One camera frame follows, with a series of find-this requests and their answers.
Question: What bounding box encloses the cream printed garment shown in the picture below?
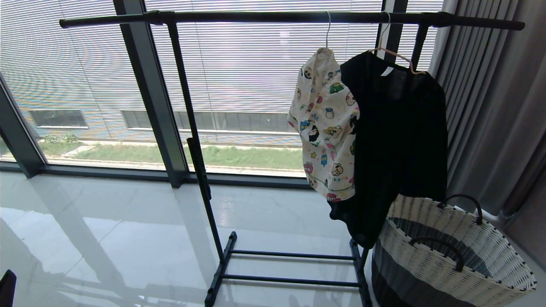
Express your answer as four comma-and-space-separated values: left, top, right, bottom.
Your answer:
288, 48, 361, 203

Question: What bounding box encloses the black garment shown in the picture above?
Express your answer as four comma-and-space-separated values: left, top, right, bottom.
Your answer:
328, 51, 448, 250

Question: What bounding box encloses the black clothes rack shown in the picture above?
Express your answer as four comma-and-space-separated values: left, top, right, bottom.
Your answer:
60, 11, 525, 307

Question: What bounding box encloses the white laundry basket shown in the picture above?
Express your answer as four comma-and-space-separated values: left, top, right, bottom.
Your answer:
371, 194, 537, 307

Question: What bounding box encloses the window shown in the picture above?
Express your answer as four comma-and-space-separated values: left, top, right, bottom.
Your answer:
0, 0, 445, 189

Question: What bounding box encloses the grey curtain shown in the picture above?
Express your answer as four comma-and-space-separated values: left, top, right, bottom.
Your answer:
427, 0, 546, 256

